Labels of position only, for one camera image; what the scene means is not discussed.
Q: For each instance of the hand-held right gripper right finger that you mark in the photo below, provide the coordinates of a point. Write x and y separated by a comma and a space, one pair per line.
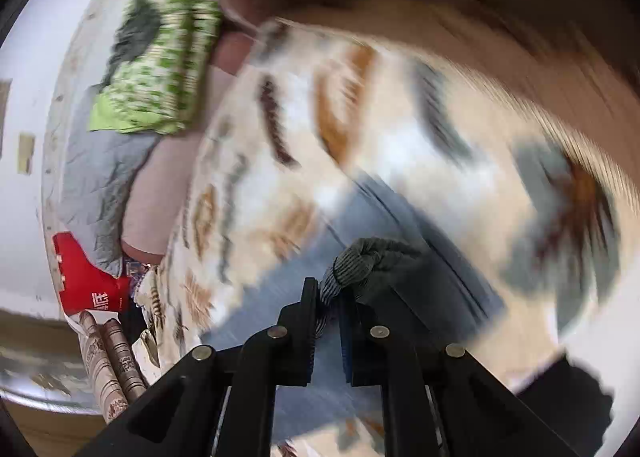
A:
346, 347

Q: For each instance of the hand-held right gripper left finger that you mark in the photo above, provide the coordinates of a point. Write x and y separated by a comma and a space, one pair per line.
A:
309, 337

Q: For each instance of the blue denim pants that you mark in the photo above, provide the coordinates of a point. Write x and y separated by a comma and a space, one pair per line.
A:
285, 287

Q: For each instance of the patterned paper roll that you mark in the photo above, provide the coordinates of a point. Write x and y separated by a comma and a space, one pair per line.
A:
125, 362

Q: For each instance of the colourful small packet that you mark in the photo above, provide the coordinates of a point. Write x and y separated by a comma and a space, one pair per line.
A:
136, 269

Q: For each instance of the brown patterned socks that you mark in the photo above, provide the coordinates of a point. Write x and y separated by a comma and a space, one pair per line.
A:
100, 367

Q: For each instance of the pink sofa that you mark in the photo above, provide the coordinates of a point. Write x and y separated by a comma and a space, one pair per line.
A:
160, 187

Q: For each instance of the leaf print fleece blanket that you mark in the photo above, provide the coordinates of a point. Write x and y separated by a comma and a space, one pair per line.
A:
400, 137

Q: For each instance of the red printed bag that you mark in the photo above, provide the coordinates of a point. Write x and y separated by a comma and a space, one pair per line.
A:
80, 272

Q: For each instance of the grey quilt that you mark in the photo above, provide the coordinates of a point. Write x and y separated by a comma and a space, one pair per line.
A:
95, 177

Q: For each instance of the green patterned cloth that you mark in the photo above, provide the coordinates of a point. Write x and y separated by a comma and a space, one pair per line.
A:
170, 62

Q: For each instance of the dark grey cloth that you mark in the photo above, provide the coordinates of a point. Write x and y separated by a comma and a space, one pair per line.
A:
137, 34

